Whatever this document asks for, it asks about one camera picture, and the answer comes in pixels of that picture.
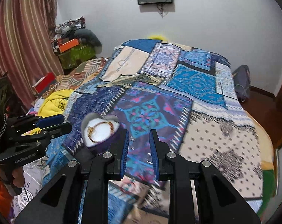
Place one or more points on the purple heart-shaped jewelry box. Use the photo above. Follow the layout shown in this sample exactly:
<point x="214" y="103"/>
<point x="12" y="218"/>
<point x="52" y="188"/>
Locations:
<point x="90" y="120"/>

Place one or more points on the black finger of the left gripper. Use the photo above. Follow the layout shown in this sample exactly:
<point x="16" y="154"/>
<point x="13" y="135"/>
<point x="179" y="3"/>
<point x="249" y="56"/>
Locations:
<point x="47" y="134"/>

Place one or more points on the striped red curtain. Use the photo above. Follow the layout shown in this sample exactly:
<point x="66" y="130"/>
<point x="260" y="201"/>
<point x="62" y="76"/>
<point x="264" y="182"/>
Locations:
<point x="26" y="55"/>

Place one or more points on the green patterned cloth-covered stand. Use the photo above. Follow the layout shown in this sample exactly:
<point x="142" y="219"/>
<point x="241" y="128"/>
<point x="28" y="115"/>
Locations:
<point x="76" y="55"/>

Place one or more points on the left hand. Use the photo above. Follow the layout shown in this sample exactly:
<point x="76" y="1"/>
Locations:
<point x="18" y="177"/>

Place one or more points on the red box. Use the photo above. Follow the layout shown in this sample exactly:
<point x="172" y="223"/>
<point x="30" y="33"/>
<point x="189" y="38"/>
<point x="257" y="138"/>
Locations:
<point x="43" y="83"/>

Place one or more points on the dark blue bag on floor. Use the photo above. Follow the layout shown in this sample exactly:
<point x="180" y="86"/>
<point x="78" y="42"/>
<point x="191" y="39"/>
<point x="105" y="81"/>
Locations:
<point x="242" y="82"/>

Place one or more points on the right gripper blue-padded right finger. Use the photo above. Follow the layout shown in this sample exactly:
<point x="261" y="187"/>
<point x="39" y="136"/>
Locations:
<point x="159" y="150"/>

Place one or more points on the gold bangle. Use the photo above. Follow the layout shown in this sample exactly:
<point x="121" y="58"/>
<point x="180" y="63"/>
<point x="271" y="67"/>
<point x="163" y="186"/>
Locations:
<point x="100" y="132"/>

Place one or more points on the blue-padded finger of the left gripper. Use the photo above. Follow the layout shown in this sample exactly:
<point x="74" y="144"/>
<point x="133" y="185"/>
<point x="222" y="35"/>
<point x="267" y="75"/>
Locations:
<point x="48" y="121"/>

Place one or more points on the yellow fluffy pillow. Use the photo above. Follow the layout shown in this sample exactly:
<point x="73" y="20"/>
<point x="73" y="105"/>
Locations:
<point x="158" y="37"/>

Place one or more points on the yellow towel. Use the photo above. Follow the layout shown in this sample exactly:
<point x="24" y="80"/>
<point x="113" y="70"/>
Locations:
<point x="55" y="104"/>

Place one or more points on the pile of clothes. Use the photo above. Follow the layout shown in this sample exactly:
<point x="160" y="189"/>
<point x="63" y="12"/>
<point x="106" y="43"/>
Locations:
<point x="75" y="29"/>

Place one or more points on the orange box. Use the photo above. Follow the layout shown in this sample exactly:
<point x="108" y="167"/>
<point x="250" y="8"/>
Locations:
<point x="68" y="45"/>

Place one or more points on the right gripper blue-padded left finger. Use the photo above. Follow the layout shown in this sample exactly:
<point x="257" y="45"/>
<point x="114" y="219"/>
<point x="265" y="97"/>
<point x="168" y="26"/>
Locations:
<point x="119" y="149"/>

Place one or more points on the brown striped blanket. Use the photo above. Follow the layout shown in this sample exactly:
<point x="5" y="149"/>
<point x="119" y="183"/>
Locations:
<point x="85" y="72"/>

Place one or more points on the patchwork patterned bedspread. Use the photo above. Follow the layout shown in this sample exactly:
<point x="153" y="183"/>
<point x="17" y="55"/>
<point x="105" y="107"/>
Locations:
<point x="188" y="96"/>

